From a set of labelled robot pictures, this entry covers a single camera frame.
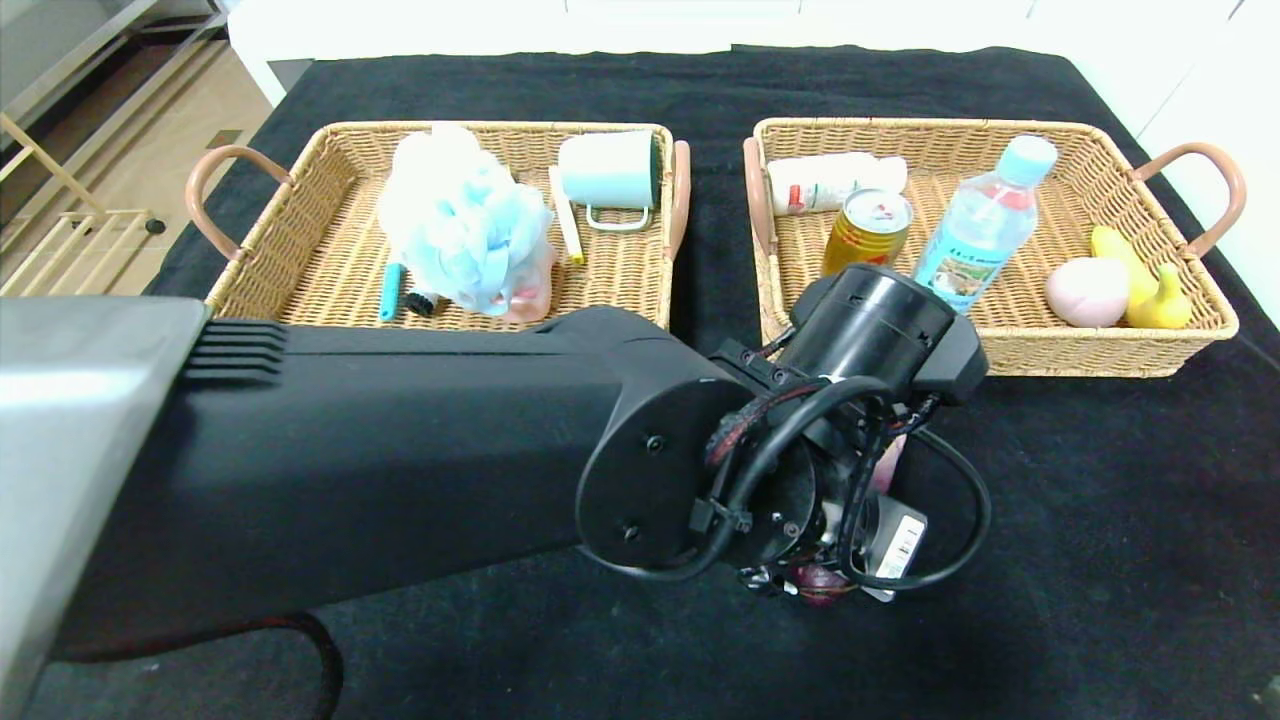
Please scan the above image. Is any light blue bath pouf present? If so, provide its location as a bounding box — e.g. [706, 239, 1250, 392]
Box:
[378, 122, 556, 317]

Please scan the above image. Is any gold drink can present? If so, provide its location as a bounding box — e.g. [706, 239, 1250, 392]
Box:
[822, 188, 914, 276]

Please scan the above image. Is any purple eggplant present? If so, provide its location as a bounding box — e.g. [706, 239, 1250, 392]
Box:
[785, 435, 906, 608]

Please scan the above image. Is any clear water bottle blue cap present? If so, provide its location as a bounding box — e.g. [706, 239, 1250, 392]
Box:
[912, 135, 1059, 316]

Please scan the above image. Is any yellow banana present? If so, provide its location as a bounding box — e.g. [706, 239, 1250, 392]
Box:
[1092, 226, 1196, 330]

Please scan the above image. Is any wicker basket with toiletries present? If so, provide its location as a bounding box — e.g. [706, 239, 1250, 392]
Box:
[185, 120, 693, 336]

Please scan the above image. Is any wicker basket with food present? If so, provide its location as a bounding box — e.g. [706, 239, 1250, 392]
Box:
[742, 117, 1249, 379]

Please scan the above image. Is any pink lotion bottle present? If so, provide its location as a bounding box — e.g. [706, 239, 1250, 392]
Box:
[505, 245, 558, 323]

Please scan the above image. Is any white stick with yellow tip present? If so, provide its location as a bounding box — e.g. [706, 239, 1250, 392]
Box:
[547, 166, 585, 266]

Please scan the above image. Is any mint green mug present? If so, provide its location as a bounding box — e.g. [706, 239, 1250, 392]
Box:
[557, 131, 664, 233]

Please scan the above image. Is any white bottle with red label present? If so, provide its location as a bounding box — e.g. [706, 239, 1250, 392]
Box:
[766, 151, 909, 217]

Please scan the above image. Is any pale pink egg-shaped fruit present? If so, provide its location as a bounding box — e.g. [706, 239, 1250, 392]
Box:
[1045, 257, 1131, 328]

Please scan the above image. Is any black table cloth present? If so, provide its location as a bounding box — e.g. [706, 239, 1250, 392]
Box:
[0, 46, 1280, 720]

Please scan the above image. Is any beige wheeled rack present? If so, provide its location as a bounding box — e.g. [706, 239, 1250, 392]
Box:
[0, 110, 168, 298]

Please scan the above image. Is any grey shelf frame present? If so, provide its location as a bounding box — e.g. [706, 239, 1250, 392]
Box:
[0, 0, 231, 126]

